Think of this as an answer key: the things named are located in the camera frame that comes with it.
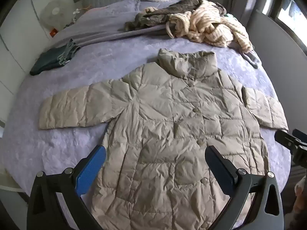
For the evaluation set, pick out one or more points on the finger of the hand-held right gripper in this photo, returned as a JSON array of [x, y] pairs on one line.
[[284, 139], [299, 135]]

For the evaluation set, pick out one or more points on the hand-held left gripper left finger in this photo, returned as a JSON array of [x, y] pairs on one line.
[[91, 170]]

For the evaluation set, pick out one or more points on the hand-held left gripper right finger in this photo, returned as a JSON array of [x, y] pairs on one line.
[[217, 170]]

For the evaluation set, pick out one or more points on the beige quilted puffer jacket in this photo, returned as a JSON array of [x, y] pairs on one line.
[[163, 129]]

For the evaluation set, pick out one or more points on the grey flat panel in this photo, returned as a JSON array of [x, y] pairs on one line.
[[275, 60]]

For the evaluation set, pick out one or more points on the grey cloth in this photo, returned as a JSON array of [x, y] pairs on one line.
[[250, 58]]

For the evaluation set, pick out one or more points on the bed with lavender blanket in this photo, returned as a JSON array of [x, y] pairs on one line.
[[79, 76]]

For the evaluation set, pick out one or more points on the dark green folded garment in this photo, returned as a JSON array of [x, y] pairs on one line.
[[45, 61]]

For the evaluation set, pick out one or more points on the folded denim jeans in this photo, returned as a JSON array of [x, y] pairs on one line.
[[68, 51]]

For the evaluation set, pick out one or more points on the window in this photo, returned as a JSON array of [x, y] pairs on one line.
[[287, 7]]

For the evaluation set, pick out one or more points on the teal cloth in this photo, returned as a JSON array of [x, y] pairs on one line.
[[229, 16]]

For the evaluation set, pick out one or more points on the cream striped garment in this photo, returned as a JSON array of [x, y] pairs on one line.
[[211, 26]]

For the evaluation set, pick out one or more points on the grey throw blanket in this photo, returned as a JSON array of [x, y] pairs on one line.
[[108, 34]]

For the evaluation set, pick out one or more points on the small orange item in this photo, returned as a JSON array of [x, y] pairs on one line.
[[53, 31]]

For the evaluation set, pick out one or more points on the white wardrobe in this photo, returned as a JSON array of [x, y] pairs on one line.
[[14, 40]]

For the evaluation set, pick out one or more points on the white electric fan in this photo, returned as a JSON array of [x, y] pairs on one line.
[[54, 13]]

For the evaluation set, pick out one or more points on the olive grey jacket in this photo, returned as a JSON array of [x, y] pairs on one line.
[[156, 16]]

